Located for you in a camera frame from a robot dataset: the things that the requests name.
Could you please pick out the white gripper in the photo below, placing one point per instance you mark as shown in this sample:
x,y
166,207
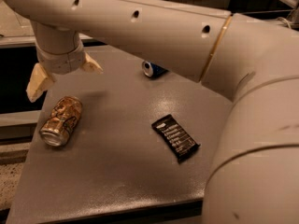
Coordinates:
x,y
61,63

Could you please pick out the horizontal metal rail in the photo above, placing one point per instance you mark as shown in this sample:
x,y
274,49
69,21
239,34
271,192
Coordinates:
x,y
18,41

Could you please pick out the black snack bar wrapper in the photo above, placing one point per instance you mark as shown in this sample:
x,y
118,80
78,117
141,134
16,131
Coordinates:
x,y
179,141

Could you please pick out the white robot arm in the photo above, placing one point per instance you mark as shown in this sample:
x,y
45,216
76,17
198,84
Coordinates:
x,y
254,175

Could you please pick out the blue Pepsi can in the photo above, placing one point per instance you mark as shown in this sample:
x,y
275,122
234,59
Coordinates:
x,y
152,70

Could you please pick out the orange soda can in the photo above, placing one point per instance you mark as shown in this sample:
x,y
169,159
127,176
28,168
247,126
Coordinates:
x,y
62,121

